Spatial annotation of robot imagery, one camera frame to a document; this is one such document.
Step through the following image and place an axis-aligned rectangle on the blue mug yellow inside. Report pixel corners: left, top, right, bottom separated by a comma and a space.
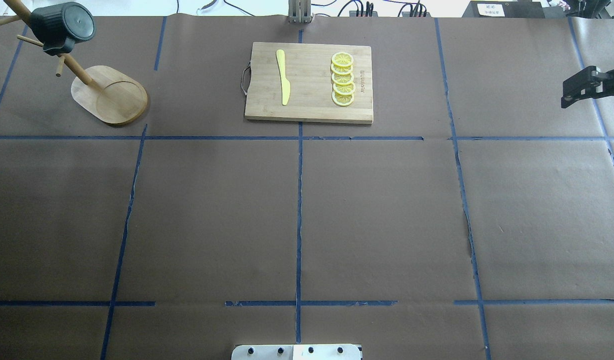
29, 1, 96, 56

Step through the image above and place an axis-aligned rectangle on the wooden cup storage rack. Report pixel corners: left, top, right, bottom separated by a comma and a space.
0, 0, 149, 126

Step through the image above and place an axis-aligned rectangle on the bamboo cutting board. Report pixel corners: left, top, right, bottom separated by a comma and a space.
244, 42, 374, 125

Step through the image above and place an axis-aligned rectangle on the yellow plastic knife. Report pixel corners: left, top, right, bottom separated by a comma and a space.
276, 48, 291, 106

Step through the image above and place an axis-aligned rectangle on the aluminium frame post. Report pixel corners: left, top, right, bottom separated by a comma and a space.
288, 0, 313, 24

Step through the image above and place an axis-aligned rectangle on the lemon slice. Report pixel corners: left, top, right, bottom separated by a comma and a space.
332, 82, 356, 96
330, 51, 354, 68
330, 64, 353, 76
331, 73, 355, 85
331, 91, 355, 107

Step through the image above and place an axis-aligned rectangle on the black power adapter box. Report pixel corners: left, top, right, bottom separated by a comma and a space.
462, 0, 545, 19

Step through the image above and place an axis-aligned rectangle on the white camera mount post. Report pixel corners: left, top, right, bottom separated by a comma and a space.
231, 343, 363, 360

